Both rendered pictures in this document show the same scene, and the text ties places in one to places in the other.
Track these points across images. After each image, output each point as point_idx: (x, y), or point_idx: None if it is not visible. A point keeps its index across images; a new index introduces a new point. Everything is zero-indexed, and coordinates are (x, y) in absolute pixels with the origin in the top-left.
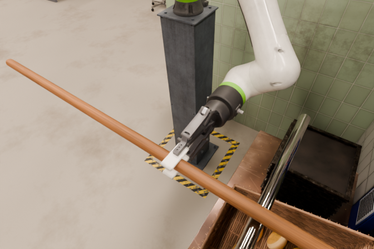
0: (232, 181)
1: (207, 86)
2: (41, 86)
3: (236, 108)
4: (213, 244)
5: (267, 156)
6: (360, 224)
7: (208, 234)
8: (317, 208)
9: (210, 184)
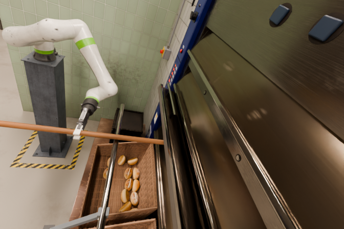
0: (93, 146)
1: (62, 100)
2: None
3: (97, 106)
4: (93, 177)
5: (108, 129)
6: None
7: (91, 169)
8: None
9: (97, 134)
